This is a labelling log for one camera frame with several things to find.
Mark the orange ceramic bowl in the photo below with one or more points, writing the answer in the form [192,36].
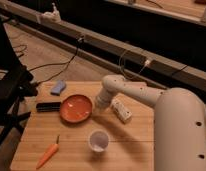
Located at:
[76,108]

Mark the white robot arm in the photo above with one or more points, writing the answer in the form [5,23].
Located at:
[179,122]

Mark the blue sponge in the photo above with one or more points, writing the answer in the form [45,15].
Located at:
[58,88]

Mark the white plastic cup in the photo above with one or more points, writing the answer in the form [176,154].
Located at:
[98,141]

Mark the black rectangular case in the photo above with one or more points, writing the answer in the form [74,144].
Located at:
[48,106]

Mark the orange toy carrot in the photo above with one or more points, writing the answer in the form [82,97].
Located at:
[52,149]

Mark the black chair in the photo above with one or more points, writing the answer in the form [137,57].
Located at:
[14,87]

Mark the grey metal rail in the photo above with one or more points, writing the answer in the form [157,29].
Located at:
[187,75]

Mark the white object on rail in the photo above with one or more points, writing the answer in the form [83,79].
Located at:
[54,15]

